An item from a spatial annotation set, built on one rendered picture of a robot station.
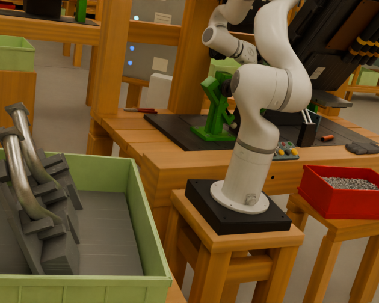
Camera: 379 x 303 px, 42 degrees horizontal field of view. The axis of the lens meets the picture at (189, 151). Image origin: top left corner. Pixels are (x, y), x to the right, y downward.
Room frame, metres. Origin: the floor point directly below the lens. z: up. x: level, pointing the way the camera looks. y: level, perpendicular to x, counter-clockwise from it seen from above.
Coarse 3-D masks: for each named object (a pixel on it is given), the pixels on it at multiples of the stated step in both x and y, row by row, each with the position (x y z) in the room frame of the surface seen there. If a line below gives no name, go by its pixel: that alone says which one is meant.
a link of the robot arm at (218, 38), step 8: (208, 32) 1.99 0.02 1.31; (216, 32) 1.97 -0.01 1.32; (224, 32) 2.01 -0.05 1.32; (208, 40) 1.97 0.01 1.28; (216, 40) 1.97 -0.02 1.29; (224, 40) 1.99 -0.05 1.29; (232, 40) 2.02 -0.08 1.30; (216, 48) 1.99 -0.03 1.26; (224, 48) 2.00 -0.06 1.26; (232, 48) 2.02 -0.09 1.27
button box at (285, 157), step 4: (280, 144) 1.88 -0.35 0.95; (288, 144) 1.90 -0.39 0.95; (292, 144) 1.91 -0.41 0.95; (276, 148) 1.85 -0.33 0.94; (280, 148) 1.86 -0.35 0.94; (284, 148) 1.87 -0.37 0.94; (288, 148) 1.88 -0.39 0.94; (284, 152) 1.86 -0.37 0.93; (276, 156) 1.82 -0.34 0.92; (280, 156) 1.83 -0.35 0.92; (284, 156) 1.84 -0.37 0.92; (288, 156) 1.85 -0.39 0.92; (292, 156) 1.86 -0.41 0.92; (296, 156) 1.87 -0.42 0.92; (272, 160) 1.80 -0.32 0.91; (276, 160) 1.81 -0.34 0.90; (280, 160) 1.83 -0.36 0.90; (284, 160) 1.84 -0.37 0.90
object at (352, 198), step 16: (304, 176) 1.77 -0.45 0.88; (320, 176) 1.79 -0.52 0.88; (336, 176) 1.83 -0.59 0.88; (352, 176) 1.86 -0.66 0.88; (368, 176) 1.88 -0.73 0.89; (304, 192) 1.74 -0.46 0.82; (320, 192) 1.65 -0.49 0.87; (336, 192) 1.59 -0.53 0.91; (352, 192) 1.62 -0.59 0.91; (368, 192) 1.64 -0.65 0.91; (320, 208) 1.62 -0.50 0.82; (336, 208) 1.60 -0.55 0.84; (352, 208) 1.63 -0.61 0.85; (368, 208) 1.65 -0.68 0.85
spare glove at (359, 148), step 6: (348, 144) 2.16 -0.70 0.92; (354, 144) 2.18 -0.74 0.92; (360, 144) 2.19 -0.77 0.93; (366, 144) 2.21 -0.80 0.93; (372, 144) 2.24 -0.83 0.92; (354, 150) 2.11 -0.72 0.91; (360, 150) 2.11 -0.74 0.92; (366, 150) 2.13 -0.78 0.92; (372, 150) 2.15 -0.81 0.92; (378, 150) 2.18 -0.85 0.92
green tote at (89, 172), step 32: (96, 160) 1.38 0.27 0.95; (128, 160) 1.41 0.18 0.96; (128, 192) 1.37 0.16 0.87; (160, 256) 0.91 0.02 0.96; (0, 288) 0.74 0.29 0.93; (32, 288) 0.76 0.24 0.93; (64, 288) 0.77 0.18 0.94; (96, 288) 0.79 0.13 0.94; (128, 288) 0.81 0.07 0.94; (160, 288) 0.83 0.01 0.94
